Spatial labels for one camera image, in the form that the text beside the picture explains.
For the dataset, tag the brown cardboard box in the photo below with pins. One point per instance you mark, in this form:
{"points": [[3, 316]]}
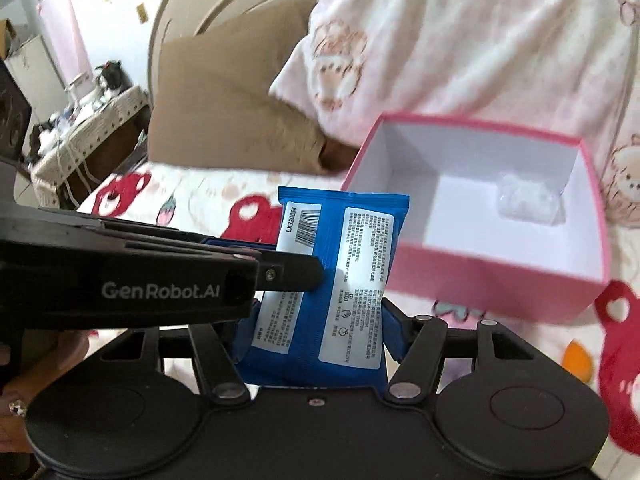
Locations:
{"points": [[6, 40]]}

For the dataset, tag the person's left hand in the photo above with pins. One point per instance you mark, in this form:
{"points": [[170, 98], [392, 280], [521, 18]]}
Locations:
{"points": [[65, 347]]}

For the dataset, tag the pink bear-print pillow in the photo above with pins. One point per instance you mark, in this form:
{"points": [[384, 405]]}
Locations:
{"points": [[450, 35]]}

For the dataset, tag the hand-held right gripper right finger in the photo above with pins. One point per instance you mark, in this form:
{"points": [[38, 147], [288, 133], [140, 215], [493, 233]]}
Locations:
{"points": [[397, 335]]}

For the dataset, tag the pink cardboard box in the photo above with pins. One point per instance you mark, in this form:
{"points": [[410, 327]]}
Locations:
{"points": [[475, 280]]}

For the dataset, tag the clear white plastic packet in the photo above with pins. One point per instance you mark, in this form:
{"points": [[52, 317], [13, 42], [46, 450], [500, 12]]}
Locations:
{"points": [[530, 202]]}

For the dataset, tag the cream bed headboard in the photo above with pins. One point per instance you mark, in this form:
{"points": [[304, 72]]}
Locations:
{"points": [[210, 5]]}

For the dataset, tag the white cabinet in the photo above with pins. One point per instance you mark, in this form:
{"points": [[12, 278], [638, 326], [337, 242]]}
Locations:
{"points": [[35, 70]]}

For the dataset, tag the pink curtain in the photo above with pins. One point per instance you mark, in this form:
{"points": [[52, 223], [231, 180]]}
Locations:
{"points": [[65, 25]]}

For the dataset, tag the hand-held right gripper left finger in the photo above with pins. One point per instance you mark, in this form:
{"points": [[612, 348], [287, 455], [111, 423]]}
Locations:
{"points": [[210, 355]]}

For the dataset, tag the table with lace cloth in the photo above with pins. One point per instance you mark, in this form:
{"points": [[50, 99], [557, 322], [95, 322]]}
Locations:
{"points": [[100, 120]]}

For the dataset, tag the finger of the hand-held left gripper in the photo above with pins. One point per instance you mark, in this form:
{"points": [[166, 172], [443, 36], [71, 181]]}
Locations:
{"points": [[235, 245], [290, 274]]}

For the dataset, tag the red bear print bed sheet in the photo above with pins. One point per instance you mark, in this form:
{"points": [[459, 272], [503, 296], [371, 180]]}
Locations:
{"points": [[200, 195]]}

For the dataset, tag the brown pillow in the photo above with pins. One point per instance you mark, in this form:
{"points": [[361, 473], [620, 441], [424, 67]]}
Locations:
{"points": [[225, 110]]}

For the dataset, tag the blue wet wipes packet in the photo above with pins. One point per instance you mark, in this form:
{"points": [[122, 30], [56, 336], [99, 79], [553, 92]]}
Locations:
{"points": [[312, 310]]}

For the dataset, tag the black and white cat figure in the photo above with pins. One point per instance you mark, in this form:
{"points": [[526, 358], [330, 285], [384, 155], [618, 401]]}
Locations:
{"points": [[112, 77]]}

